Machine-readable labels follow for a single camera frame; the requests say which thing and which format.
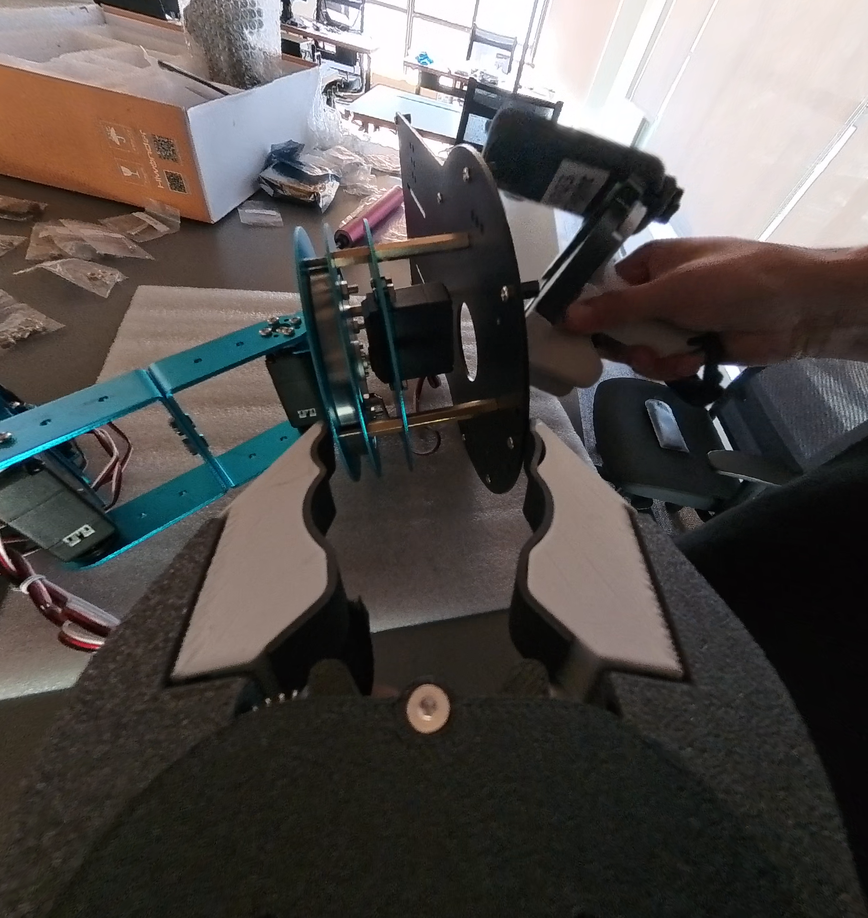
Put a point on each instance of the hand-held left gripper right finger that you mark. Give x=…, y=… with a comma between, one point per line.
x=599, y=574

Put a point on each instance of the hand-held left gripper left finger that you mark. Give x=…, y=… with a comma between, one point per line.
x=258, y=566

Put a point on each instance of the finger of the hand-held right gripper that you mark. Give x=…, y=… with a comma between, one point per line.
x=556, y=287

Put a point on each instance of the blue toy robot arm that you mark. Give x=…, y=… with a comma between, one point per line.
x=484, y=265

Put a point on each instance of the person's right hand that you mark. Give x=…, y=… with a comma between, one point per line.
x=706, y=301

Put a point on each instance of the black mesh chair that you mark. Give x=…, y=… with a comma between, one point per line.
x=477, y=107

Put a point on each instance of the black background chair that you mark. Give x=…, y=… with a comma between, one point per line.
x=491, y=44

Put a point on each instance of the black office chair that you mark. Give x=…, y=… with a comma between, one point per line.
x=649, y=437

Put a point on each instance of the grey background table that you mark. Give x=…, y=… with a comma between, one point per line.
x=405, y=107

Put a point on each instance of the maroon electric screwdriver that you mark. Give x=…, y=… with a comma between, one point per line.
x=373, y=215

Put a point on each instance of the crumpled clear plastic wrap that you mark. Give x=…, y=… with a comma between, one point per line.
x=351, y=143

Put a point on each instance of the white foam sheet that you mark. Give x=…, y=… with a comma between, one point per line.
x=190, y=330

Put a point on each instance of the silver foil bag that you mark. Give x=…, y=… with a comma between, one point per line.
x=298, y=179

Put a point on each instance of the small labelled zip bag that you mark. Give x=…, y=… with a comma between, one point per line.
x=260, y=215

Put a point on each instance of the bubble wrap roll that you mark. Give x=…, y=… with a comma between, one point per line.
x=233, y=39

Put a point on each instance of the thin metal tool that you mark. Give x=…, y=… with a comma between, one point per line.
x=197, y=77

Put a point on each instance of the pile of small screw bags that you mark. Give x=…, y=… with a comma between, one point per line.
x=68, y=251

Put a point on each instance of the orange and white cardboard box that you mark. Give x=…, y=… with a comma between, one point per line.
x=68, y=129

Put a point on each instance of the white foam box insert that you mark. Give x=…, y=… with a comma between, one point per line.
x=47, y=36

